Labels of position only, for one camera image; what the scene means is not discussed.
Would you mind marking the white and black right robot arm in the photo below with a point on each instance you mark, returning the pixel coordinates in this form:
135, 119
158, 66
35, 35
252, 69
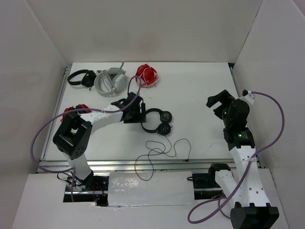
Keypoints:
250, 206

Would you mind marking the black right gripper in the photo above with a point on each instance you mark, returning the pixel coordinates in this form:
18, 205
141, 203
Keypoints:
223, 97

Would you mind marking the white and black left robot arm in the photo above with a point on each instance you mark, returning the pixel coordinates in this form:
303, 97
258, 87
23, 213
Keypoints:
72, 137

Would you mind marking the black Panasonic wired headphones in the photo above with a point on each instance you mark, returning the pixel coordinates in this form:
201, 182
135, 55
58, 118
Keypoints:
162, 121

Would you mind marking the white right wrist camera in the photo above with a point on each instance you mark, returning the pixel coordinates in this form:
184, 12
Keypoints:
248, 97

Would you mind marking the red black headphones with cable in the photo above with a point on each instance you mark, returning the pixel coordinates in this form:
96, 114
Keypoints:
80, 106

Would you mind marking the grey white gaming headset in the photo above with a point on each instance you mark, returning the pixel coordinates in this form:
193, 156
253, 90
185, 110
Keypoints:
110, 82

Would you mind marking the black headphones at back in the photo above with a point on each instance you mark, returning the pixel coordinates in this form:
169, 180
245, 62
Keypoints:
85, 78

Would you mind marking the red white wrapped headphones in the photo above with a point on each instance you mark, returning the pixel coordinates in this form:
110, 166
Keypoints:
148, 75

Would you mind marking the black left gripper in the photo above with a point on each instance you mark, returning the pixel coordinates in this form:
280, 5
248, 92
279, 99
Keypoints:
140, 117

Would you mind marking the white foil cover panel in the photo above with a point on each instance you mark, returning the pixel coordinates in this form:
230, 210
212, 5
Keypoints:
147, 189

